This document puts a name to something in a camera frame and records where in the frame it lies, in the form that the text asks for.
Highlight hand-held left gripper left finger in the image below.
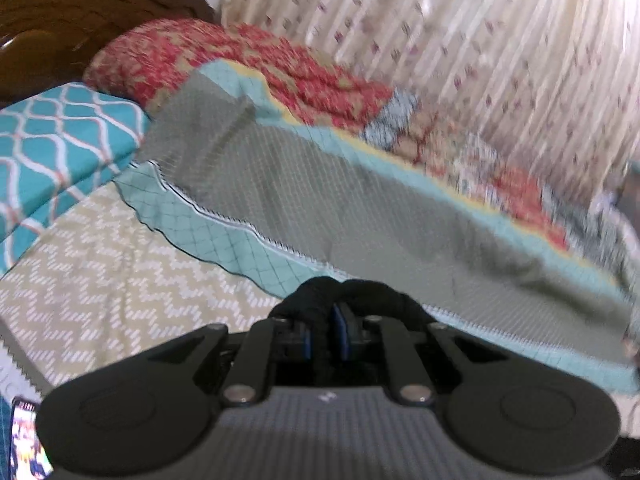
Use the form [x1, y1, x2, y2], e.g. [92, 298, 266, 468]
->
[146, 316, 316, 406]

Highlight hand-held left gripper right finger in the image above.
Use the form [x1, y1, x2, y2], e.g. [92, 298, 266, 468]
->
[331, 304, 507, 406]

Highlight black pants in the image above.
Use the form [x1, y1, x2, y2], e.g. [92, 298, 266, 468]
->
[267, 276, 437, 363]

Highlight grey blanket with teal border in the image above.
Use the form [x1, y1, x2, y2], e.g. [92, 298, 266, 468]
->
[114, 60, 640, 396]

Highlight beige zigzag bedsheet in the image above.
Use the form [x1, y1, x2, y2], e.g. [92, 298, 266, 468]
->
[0, 180, 288, 403]

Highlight red floral patchwork quilt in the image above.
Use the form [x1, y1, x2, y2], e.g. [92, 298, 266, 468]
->
[82, 17, 640, 306]

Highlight smartphone with lit screen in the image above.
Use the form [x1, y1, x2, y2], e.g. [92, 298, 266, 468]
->
[9, 396, 55, 480]

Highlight cream patterned curtain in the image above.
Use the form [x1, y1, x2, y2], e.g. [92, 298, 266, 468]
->
[219, 0, 640, 206]

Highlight teal patterned pillow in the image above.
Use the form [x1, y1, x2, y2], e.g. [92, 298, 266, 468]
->
[0, 82, 152, 273]

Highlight carved wooden headboard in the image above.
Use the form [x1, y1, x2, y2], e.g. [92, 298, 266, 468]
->
[0, 0, 217, 109]

